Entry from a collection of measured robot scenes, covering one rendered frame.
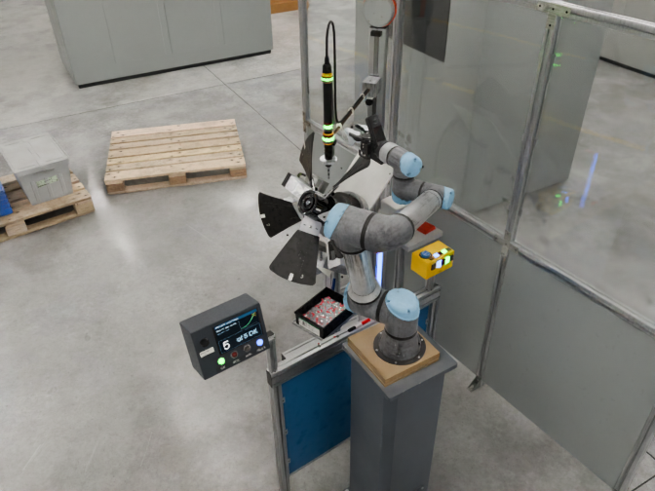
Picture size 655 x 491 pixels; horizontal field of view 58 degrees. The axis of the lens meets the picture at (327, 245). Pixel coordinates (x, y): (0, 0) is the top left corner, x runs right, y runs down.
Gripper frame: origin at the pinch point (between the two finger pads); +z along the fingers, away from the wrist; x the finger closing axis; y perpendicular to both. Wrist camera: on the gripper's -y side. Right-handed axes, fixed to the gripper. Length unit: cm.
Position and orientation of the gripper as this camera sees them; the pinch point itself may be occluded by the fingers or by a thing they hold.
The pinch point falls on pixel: (352, 127)
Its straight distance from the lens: 225.2
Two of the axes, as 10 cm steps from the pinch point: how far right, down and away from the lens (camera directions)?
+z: -5.8, -4.7, 6.7
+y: 0.2, 8.1, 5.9
